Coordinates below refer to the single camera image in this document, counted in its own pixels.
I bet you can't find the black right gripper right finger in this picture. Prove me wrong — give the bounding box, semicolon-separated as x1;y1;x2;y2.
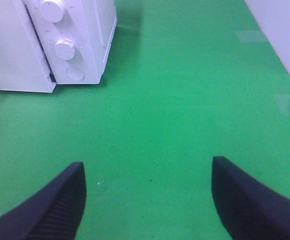
211;156;290;240

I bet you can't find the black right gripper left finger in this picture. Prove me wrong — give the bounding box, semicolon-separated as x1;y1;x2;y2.
0;161;87;240

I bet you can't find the round door release button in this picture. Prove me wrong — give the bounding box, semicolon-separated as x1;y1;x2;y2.
66;66;84;81

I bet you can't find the white microwave door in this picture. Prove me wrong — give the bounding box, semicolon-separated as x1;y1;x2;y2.
0;0;56;93

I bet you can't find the white microwave knob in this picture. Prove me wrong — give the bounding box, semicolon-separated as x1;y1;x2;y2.
54;37;76;61
39;0;66;23

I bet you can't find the white microwave oven body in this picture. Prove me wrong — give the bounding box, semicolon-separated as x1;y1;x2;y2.
24;0;118;85

